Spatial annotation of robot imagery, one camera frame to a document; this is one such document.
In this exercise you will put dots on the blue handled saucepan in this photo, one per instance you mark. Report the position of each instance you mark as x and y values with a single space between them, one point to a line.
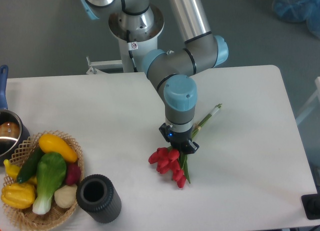
12 130

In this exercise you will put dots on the yellow banana pepper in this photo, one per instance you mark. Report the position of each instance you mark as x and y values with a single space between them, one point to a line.
13 171

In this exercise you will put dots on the blue plastic bag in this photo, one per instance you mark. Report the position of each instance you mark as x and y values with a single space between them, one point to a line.
299 11

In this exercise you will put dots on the dark grey ribbed vase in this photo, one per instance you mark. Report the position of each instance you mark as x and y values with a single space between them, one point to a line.
97 196

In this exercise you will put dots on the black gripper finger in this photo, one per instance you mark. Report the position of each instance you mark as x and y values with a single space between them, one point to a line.
166 132
189 147

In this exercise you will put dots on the black device at table edge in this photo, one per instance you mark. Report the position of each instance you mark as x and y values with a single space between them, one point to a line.
311 205

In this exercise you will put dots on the green bok choy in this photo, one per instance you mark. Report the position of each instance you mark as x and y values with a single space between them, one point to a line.
50 174

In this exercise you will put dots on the white frame at right edge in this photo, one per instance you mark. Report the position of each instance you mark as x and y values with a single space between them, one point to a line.
310 104

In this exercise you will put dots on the yellow squash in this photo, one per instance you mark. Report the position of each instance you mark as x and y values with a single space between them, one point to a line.
49 143

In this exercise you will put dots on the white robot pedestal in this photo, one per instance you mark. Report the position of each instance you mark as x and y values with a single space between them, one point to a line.
137 35

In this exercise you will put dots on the red tulip bouquet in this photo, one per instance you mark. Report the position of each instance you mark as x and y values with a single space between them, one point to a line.
174 159

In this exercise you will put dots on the yellow bell pepper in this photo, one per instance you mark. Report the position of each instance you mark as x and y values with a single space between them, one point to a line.
19 196

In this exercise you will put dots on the dark green cucumber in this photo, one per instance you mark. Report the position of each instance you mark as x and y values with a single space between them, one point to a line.
29 168

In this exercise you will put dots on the white onion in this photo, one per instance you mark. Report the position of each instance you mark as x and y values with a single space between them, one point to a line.
65 196

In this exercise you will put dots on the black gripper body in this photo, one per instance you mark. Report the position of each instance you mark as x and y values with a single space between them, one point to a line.
179 137

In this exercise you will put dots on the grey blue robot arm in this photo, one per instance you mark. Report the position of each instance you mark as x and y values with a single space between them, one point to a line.
171 73

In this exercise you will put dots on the woven wicker basket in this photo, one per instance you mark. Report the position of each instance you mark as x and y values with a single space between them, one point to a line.
25 219

